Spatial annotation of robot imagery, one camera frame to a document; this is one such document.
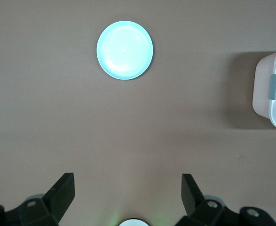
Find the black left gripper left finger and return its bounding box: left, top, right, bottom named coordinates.
left=0, top=173, right=75, bottom=226

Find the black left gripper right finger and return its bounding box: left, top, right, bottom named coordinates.
left=175, top=173, right=276, bottom=226

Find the white lidded storage box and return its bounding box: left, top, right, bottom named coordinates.
left=252, top=42, right=276, bottom=131

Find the light blue round plate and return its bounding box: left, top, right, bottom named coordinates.
left=96, top=20, right=154, bottom=81

